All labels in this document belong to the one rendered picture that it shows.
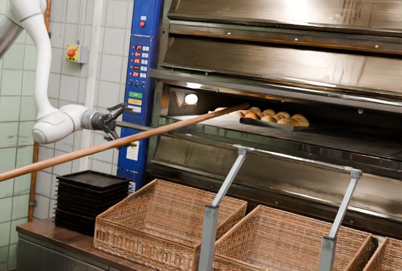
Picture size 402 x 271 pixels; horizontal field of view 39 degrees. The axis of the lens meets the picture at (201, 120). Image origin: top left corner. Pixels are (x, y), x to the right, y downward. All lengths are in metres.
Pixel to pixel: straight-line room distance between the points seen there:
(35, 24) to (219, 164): 1.11
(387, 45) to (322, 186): 0.69
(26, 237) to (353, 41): 1.83
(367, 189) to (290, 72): 0.64
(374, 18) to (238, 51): 0.68
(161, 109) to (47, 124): 0.83
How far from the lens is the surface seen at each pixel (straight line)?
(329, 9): 2.68
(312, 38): 2.69
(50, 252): 2.93
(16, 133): 3.58
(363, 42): 2.62
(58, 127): 2.46
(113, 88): 3.27
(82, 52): 3.37
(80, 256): 2.80
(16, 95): 3.54
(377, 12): 2.62
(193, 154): 2.98
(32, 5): 2.58
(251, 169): 2.82
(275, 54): 2.77
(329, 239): 2.08
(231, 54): 2.87
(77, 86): 3.45
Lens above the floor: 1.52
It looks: 6 degrees down
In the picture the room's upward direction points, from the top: 7 degrees clockwise
